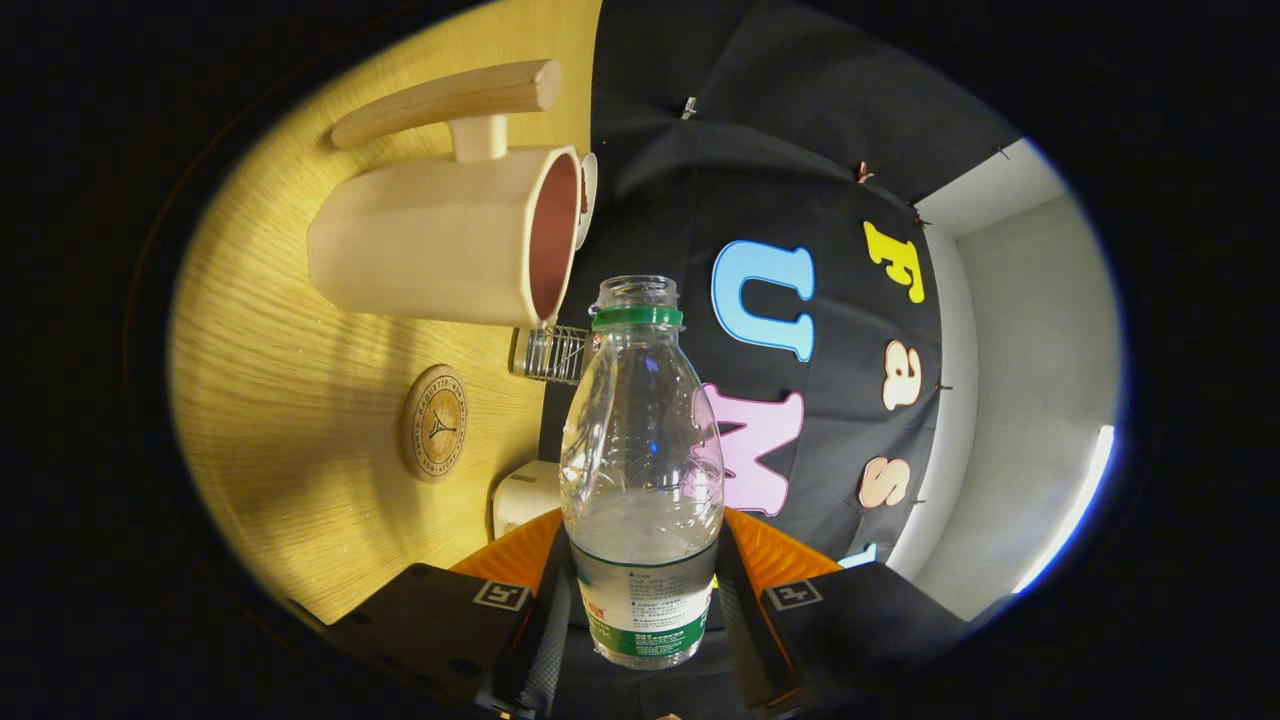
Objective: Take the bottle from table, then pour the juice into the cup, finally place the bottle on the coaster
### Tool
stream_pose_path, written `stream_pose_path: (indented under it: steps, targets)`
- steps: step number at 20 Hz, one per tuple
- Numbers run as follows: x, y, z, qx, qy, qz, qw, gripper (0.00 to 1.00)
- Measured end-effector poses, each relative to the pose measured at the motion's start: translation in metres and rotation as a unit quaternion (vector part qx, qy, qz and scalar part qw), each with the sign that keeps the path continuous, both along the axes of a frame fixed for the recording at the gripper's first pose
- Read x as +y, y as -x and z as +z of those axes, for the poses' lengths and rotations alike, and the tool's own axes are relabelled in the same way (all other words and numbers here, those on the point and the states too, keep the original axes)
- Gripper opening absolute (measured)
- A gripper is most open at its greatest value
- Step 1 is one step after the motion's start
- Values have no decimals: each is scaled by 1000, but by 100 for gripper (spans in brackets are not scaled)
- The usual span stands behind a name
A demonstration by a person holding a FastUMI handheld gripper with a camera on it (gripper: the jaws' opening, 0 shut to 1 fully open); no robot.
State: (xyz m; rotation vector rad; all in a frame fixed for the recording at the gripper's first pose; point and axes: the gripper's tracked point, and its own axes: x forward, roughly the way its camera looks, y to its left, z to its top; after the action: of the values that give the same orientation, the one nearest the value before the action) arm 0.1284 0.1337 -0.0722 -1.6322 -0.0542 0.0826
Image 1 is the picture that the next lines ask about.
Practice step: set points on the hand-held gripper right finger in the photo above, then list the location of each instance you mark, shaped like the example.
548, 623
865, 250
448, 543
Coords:
850, 625

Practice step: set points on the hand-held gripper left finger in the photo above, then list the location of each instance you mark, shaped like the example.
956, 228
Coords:
440, 630

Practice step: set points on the clear plastic juice bottle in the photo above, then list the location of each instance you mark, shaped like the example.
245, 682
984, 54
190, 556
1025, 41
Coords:
640, 590

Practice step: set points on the round wooden coaster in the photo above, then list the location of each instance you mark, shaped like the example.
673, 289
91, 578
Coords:
435, 422

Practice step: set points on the white toaster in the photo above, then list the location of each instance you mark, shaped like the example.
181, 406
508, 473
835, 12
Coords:
525, 495

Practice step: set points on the wooden table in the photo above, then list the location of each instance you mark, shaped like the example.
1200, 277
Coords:
280, 400

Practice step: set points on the white round plate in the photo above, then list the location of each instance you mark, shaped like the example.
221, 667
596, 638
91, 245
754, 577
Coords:
590, 200

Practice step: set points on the black backdrop cloth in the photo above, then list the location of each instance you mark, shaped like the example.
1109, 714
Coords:
800, 130

